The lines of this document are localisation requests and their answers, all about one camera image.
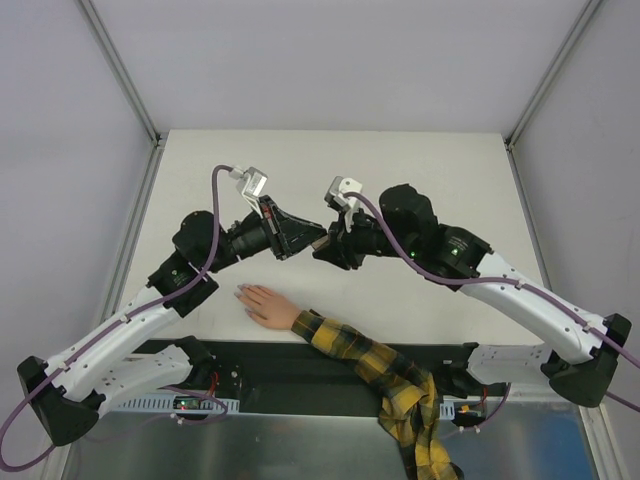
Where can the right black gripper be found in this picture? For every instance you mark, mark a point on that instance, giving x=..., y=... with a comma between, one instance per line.
x=345, y=245

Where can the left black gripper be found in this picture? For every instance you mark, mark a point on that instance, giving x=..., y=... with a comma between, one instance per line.
x=275, y=228

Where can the beige nail polish bottle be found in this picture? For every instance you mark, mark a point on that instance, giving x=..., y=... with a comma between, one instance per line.
x=320, y=243

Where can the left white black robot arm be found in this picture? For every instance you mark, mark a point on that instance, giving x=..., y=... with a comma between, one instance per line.
x=71, y=391

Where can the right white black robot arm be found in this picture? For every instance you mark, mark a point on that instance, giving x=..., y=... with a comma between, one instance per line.
x=579, y=350

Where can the mannequin hand with painted nails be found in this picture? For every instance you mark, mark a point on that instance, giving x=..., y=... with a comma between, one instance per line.
x=268, y=308

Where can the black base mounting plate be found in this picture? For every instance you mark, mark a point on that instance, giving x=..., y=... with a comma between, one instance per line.
x=278, y=378

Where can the yellow black plaid shirt sleeve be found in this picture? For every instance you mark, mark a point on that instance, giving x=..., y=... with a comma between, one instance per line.
x=410, y=403

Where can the left control board green led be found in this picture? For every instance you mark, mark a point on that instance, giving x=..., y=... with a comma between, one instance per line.
x=192, y=403

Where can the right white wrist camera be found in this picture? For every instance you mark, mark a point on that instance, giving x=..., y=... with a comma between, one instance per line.
x=341, y=197

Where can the white slotted cable duct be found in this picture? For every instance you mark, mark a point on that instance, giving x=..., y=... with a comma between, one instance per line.
x=163, y=403

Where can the left aluminium frame post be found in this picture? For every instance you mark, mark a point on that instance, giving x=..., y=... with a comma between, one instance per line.
x=119, y=70

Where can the aluminium frame post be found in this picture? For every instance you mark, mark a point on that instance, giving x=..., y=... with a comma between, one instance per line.
x=566, y=49
x=119, y=70

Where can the right aluminium frame post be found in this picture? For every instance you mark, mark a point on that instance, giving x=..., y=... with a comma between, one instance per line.
x=566, y=49

